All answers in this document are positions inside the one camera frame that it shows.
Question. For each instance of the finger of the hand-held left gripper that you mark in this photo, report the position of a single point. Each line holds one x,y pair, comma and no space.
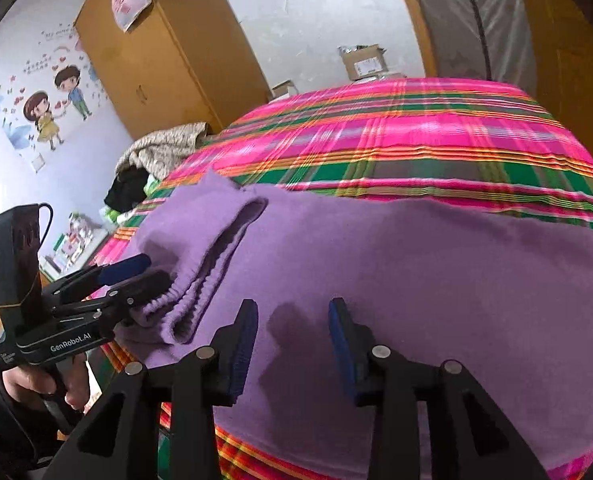
126,266
146,285

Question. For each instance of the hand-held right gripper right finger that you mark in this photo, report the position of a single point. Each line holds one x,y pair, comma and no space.
339,350

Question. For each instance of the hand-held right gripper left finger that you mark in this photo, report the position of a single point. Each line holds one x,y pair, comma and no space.
241,355

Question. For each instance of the purple fleece pants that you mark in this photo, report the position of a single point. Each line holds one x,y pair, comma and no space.
376,285

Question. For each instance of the person's left forearm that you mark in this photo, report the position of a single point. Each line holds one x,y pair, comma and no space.
6,440

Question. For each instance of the person's left hand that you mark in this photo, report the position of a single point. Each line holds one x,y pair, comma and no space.
26,385

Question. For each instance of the pile of medicine boxes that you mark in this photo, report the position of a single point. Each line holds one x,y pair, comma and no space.
76,240

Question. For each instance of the black garment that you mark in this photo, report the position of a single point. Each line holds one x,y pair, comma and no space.
126,187

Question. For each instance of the wooden wardrobe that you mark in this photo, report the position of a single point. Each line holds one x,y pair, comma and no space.
176,60

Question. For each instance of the pink green plaid bed sheet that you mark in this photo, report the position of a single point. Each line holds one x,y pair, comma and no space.
401,125

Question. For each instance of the white cardboard box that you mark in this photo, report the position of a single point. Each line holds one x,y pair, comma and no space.
284,90

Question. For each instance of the open brown cardboard box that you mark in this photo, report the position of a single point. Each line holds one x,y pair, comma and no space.
364,65

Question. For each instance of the wooden door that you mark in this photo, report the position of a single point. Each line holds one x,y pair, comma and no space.
571,50

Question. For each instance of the white wall switch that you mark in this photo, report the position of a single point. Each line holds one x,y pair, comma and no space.
38,164

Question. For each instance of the cartoon wall sticker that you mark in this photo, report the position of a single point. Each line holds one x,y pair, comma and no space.
46,110

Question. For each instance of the wooden door frame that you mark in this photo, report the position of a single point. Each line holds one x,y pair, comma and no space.
416,20

